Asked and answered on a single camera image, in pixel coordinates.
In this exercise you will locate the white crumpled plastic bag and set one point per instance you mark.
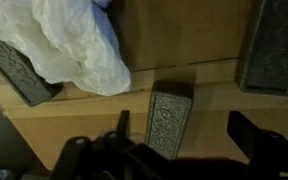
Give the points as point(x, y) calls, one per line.
point(60, 40)

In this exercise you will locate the black felt whiteboard eraser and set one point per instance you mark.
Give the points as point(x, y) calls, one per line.
point(274, 50)
point(20, 80)
point(167, 123)

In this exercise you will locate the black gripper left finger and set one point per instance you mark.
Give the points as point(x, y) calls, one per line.
point(124, 123)

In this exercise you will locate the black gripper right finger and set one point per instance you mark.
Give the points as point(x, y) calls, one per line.
point(245, 136)

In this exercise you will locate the large brown cardboard box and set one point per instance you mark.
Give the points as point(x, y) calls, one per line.
point(184, 36)

